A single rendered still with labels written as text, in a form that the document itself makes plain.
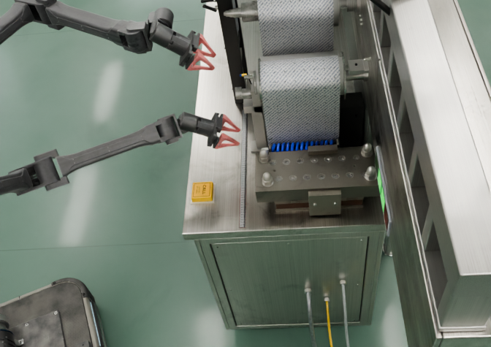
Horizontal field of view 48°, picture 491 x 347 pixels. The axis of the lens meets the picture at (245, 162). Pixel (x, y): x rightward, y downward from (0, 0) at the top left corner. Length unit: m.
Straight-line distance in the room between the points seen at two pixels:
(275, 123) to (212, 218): 0.38
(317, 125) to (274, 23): 0.35
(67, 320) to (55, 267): 0.53
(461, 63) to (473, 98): 0.13
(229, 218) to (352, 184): 0.42
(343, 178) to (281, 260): 0.41
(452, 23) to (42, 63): 3.19
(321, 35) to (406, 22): 0.62
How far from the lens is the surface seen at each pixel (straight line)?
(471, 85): 1.46
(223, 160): 1.99
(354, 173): 1.75
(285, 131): 1.80
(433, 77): 1.14
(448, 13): 1.67
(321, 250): 1.92
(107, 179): 3.28
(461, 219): 0.93
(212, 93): 2.23
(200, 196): 1.87
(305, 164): 1.77
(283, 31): 1.83
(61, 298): 2.66
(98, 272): 2.95
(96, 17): 1.75
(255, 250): 1.91
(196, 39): 1.65
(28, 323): 2.64
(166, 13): 1.68
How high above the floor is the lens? 2.41
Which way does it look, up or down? 50 degrees down
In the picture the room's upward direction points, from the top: 11 degrees counter-clockwise
